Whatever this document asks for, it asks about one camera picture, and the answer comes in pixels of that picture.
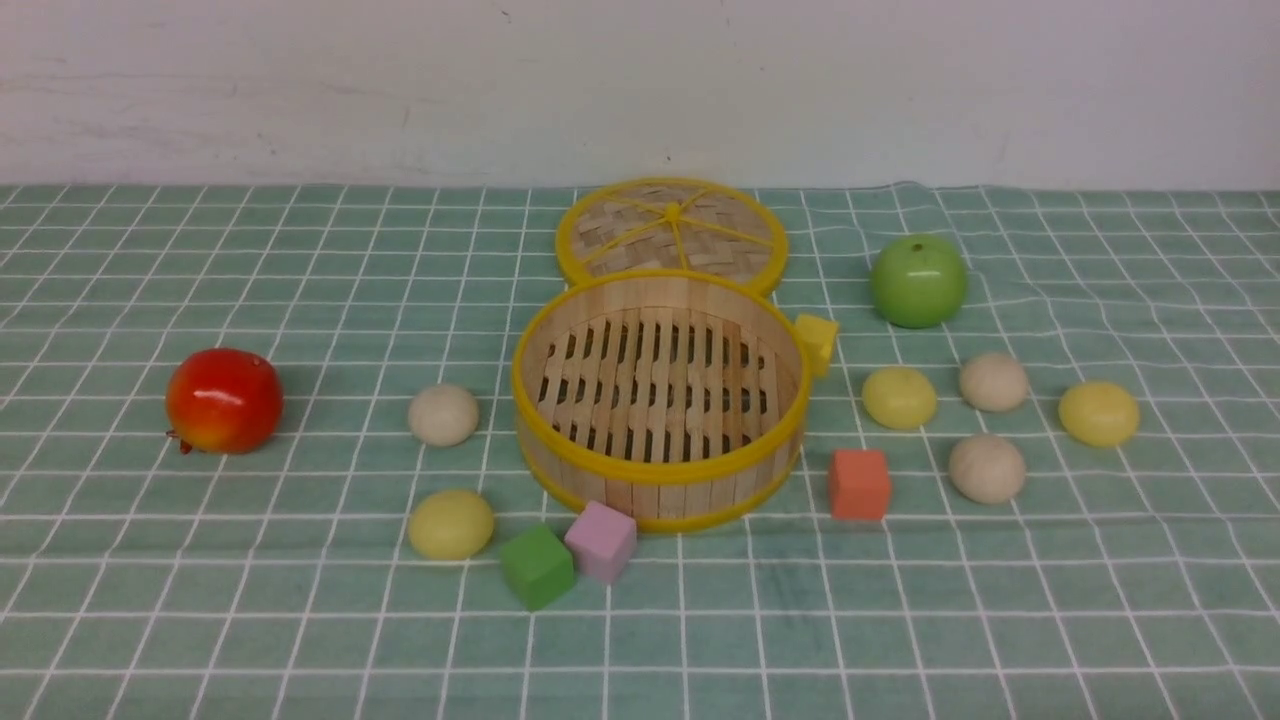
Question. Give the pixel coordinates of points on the white bun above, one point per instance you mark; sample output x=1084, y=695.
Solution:
x=987, y=469
x=994, y=383
x=443, y=415

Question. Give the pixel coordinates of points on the yellow bun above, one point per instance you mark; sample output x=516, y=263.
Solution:
x=1099, y=414
x=451, y=525
x=899, y=397

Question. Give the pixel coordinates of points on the bamboo steamer tray yellow rim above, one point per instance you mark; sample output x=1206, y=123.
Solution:
x=676, y=398

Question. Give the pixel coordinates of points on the woven bamboo steamer lid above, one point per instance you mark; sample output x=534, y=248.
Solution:
x=672, y=223

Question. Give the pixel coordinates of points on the yellow cube block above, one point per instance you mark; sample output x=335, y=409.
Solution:
x=819, y=336

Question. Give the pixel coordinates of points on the pink cube block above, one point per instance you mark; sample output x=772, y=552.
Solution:
x=602, y=541

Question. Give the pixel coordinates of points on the green cube block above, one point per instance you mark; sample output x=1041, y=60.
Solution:
x=537, y=566

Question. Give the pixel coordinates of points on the orange cube block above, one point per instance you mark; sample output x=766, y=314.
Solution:
x=859, y=484

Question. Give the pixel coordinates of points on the green apple toy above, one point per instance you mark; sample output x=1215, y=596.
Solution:
x=919, y=281

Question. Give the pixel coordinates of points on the green checkered tablecloth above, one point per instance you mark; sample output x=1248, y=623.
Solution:
x=1128, y=582

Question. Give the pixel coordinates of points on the red pomegranate toy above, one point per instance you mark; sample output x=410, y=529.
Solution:
x=223, y=401

